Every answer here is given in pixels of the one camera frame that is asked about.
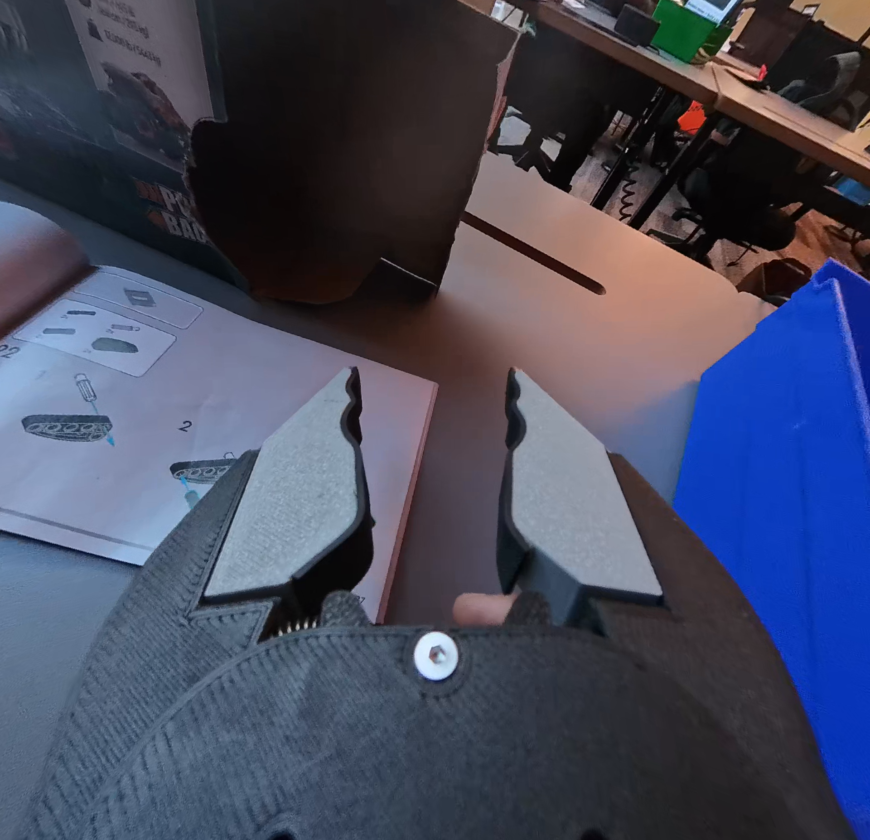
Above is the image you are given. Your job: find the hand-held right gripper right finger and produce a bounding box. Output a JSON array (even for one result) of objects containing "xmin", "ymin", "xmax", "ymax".
[{"xmin": 496, "ymin": 367, "xmax": 665, "ymax": 628}]

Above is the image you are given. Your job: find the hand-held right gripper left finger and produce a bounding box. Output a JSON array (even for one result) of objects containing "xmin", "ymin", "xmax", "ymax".
[{"xmin": 203, "ymin": 367, "xmax": 376, "ymax": 610}]

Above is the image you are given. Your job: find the lego instruction booklet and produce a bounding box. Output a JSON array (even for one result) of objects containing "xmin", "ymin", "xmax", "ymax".
[{"xmin": 0, "ymin": 201, "xmax": 439, "ymax": 625}]

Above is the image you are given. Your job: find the printed cardboard lego box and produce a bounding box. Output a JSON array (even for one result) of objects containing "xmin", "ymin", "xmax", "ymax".
[{"xmin": 0, "ymin": 0, "xmax": 522, "ymax": 305}]

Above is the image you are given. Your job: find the person's right hand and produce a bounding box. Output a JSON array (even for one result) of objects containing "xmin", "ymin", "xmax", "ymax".
[{"xmin": 453, "ymin": 593, "xmax": 519, "ymax": 628}]

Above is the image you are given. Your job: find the blue plastic bin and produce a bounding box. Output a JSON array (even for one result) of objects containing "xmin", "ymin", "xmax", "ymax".
[{"xmin": 673, "ymin": 258, "xmax": 870, "ymax": 837}]

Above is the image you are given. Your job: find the black office chair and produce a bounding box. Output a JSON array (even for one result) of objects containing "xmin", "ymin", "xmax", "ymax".
[{"xmin": 669, "ymin": 133, "xmax": 813, "ymax": 266}]

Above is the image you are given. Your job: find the long wooden desk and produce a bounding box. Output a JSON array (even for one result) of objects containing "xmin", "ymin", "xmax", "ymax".
[{"xmin": 499, "ymin": 0, "xmax": 870, "ymax": 187}]

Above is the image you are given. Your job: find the small black box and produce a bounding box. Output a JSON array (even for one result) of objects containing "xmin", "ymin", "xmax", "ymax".
[{"xmin": 614, "ymin": 3, "xmax": 661, "ymax": 48}]

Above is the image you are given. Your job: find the grey office chair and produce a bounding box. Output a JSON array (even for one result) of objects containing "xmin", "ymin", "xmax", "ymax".
[{"xmin": 778, "ymin": 50, "xmax": 863, "ymax": 131}]

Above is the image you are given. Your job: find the green plastic bin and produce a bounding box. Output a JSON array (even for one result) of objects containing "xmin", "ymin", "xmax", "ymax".
[{"xmin": 650, "ymin": 0, "xmax": 734, "ymax": 63}]

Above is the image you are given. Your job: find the black coiled cable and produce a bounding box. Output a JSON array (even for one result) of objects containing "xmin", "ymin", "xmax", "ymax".
[{"xmin": 614, "ymin": 166, "xmax": 644, "ymax": 224}]

